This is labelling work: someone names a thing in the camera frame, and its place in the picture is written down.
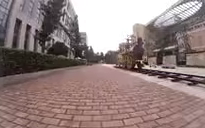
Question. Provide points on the distant trees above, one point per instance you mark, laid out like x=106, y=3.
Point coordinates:
x=93, y=56

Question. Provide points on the old steam locomotive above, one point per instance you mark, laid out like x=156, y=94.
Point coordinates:
x=131, y=55

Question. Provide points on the distant pale building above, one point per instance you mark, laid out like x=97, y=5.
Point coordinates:
x=83, y=38

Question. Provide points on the red brick path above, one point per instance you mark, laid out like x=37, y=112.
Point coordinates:
x=96, y=100

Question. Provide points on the tall tree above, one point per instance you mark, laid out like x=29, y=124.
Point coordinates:
x=51, y=20

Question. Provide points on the railway track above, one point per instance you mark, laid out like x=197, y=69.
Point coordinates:
x=176, y=76

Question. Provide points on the green hedge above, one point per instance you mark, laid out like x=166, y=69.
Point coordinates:
x=20, y=61

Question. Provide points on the pale paved strip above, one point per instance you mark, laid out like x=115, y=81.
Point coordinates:
x=190, y=70

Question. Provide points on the glass roofed building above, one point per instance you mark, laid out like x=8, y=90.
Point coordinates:
x=186, y=36

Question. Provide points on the grey stone building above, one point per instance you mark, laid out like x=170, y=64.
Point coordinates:
x=21, y=23

